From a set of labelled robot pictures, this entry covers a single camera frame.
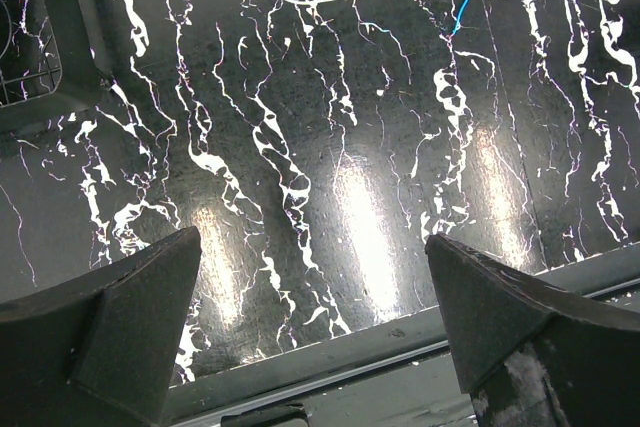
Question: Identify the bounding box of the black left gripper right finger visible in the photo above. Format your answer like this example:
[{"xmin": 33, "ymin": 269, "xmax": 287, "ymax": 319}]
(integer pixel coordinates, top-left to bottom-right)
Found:
[{"xmin": 425, "ymin": 235, "xmax": 639, "ymax": 426}]

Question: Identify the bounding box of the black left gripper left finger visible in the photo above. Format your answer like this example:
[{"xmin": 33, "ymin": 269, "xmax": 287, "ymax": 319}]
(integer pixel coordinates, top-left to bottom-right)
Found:
[{"xmin": 1, "ymin": 227, "xmax": 201, "ymax": 426}]

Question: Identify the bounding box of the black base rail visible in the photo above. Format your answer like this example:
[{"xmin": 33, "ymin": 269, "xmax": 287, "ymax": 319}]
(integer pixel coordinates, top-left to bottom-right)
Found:
[{"xmin": 159, "ymin": 241, "xmax": 640, "ymax": 427}]

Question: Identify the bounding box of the black wire dish rack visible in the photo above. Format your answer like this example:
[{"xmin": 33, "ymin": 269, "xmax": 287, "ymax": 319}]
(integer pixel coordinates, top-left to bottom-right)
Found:
[{"xmin": 1, "ymin": 0, "xmax": 107, "ymax": 133}]

